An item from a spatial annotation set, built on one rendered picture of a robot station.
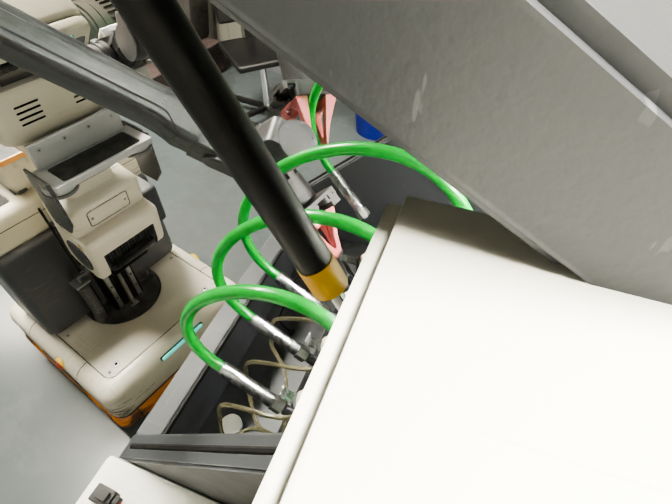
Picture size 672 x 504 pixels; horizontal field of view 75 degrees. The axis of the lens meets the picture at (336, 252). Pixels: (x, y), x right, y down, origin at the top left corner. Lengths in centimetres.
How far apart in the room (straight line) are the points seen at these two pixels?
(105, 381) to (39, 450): 43
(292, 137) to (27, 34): 31
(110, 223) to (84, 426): 89
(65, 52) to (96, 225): 78
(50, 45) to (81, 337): 133
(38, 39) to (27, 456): 162
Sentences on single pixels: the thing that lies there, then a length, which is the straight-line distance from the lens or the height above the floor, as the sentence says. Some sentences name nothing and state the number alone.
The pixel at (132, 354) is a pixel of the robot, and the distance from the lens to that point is 171.
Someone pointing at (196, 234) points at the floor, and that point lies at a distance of 244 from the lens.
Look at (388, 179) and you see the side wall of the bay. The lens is 97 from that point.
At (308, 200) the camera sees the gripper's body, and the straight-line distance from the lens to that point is 66.
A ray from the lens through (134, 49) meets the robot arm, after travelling 114.
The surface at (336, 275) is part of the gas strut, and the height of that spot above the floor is 147.
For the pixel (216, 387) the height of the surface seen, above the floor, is 86.
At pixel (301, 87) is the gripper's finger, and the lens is 73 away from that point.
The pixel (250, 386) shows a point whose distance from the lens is 59.
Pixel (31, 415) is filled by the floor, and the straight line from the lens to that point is 211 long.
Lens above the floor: 163
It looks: 46 degrees down
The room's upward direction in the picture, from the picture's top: straight up
